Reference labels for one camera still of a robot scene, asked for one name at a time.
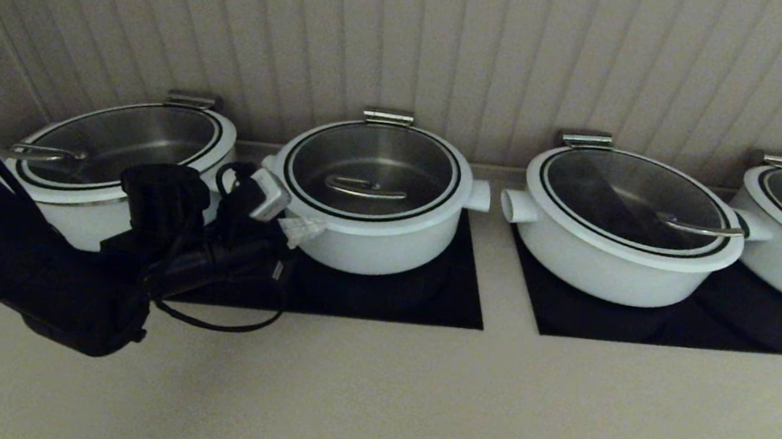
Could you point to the black glass cooktop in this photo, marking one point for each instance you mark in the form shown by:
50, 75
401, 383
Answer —
389, 300
732, 325

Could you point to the far left white pot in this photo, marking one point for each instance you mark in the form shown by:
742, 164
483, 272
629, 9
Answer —
120, 137

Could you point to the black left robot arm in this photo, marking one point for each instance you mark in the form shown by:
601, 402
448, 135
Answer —
26, 259

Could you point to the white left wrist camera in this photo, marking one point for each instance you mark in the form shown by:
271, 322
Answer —
267, 194

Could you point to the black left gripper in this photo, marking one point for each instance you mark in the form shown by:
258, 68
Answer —
249, 240

